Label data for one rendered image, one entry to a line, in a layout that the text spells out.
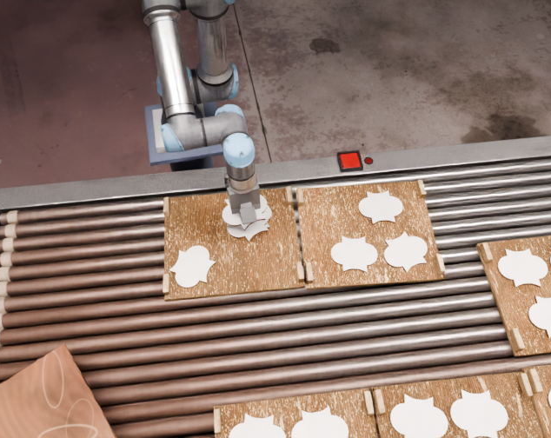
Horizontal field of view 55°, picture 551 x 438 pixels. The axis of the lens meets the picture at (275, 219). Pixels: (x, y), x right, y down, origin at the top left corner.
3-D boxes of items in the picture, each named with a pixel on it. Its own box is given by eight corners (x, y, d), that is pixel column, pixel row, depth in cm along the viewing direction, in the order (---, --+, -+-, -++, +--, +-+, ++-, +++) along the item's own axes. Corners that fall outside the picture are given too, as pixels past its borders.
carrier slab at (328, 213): (295, 191, 175) (295, 188, 173) (419, 183, 176) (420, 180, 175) (307, 289, 157) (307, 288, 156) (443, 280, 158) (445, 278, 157)
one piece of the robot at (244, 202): (229, 203, 137) (234, 234, 151) (263, 196, 138) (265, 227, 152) (221, 166, 143) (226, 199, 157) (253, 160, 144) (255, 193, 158)
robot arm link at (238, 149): (250, 126, 133) (257, 153, 129) (252, 153, 143) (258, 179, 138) (219, 131, 132) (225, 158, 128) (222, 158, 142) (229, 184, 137)
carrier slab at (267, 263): (164, 201, 173) (163, 198, 171) (290, 189, 175) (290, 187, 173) (164, 301, 155) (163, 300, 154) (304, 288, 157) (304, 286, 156)
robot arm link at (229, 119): (200, 106, 139) (206, 138, 133) (242, 99, 140) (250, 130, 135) (202, 126, 145) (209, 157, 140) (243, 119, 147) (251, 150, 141)
